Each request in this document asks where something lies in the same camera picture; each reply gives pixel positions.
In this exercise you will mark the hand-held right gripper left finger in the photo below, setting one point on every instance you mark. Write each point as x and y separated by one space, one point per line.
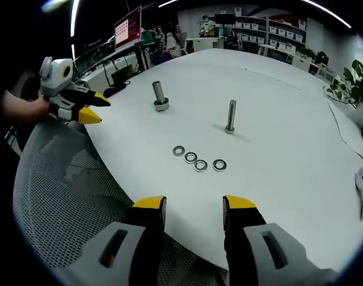
145 220

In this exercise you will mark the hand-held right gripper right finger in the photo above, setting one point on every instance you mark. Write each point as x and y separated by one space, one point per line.
240 220

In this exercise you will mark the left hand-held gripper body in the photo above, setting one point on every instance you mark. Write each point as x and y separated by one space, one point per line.
54 80

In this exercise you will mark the thick threaded steel stud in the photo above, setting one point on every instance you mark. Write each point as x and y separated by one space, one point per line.
158 90

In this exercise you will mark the thin threaded steel stud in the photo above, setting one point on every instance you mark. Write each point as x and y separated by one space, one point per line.
232 113

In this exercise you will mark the black computer mouse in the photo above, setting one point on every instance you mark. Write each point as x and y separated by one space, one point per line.
114 90

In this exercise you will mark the grey mesh office chair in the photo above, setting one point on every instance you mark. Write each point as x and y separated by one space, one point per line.
65 193

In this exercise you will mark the computer monitor with red screen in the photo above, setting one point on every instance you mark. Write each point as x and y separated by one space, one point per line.
127 29

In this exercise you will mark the white cabinet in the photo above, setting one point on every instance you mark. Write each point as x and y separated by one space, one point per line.
202 44

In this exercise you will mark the white paper sheet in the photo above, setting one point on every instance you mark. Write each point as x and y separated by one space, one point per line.
354 140

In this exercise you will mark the white background desk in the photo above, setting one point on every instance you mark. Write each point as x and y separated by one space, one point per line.
299 61

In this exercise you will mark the small green desk plant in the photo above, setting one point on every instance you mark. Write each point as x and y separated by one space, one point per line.
306 53

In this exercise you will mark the green potted plant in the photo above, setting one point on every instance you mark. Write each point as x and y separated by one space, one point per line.
360 83

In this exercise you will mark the black desk appliance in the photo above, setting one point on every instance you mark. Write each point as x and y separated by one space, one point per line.
322 57

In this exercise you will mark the shelving with white bins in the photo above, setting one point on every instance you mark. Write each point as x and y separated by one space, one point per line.
276 29

